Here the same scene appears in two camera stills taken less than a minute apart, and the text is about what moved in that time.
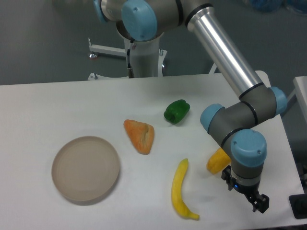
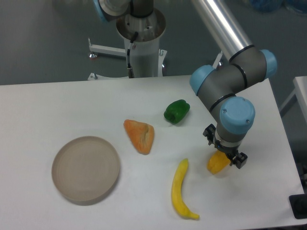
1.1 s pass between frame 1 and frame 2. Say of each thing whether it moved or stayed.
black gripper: moved
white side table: stayed
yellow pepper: stayed
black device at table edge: stayed
